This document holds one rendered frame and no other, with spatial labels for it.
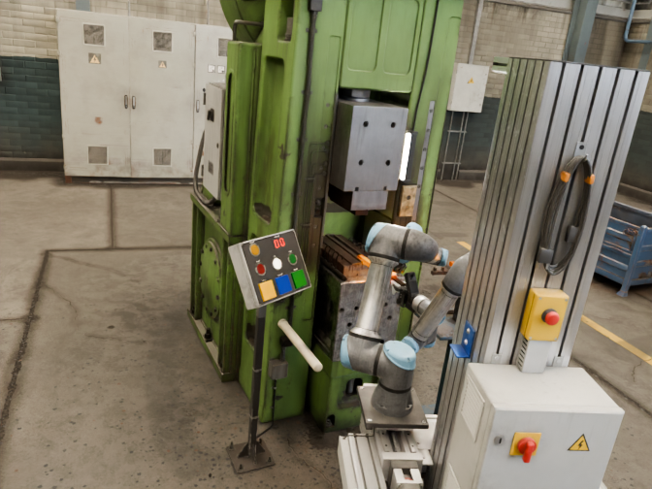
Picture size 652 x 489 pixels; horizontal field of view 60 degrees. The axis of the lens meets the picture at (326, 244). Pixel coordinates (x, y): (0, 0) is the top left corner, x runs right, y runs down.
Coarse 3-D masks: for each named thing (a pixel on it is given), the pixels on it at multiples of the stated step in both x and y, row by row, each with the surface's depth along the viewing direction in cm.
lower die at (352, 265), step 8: (328, 240) 313; (344, 240) 316; (328, 248) 303; (336, 248) 301; (344, 248) 300; (336, 256) 293; (344, 256) 291; (352, 256) 293; (344, 264) 284; (352, 264) 283; (360, 264) 285; (344, 272) 283; (352, 272) 285; (360, 272) 287
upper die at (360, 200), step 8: (328, 192) 292; (336, 192) 284; (344, 192) 276; (352, 192) 269; (360, 192) 271; (368, 192) 272; (376, 192) 275; (384, 192) 277; (336, 200) 284; (344, 200) 276; (352, 200) 270; (360, 200) 272; (368, 200) 274; (376, 200) 276; (384, 200) 278; (352, 208) 272; (360, 208) 274; (368, 208) 276; (376, 208) 278; (384, 208) 280
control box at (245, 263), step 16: (256, 240) 240; (272, 240) 247; (288, 240) 254; (240, 256) 234; (256, 256) 238; (272, 256) 245; (288, 256) 252; (240, 272) 236; (256, 272) 236; (272, 272) 243; (288, 272) 250; (304, 272) 257; (256, 288) 234; (304, 288) 255; (256, 304) 234
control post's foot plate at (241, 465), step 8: (256, 440) 285; (232, 448) 289; (240, 448) 290; (256, 448) 286; (264, 448) 292; (232, 456) 284; (240, 456) 284; (256, 456) 286; (264, 456) 287; (232, 464) 280; (240, 464) 276; (248, 464) 280; (256, 464) 281; (264, 464) 281; (272, 464) 282; (240, 472) 275; (248, 472) 276
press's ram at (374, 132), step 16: (352, 112) 254; (368, 112) 257; (384, 112) 261; (400, 112) 265; (336, 128) 269; (352, 128) 257; (368, 128) 260; (384, 128) 264; (400, 128) 268; (336, 144) 270; (352, 144) 260; (368, 144) 263; (384, 144) 267; (400, 144) 271; (336, 160) 271; (352, 160) 263; (368, 160) 266; (384, 160) 270; (400, 160) 274; (336, 176) 272; (352, 176) 265; (368, 176) 269; (384, 176) 273
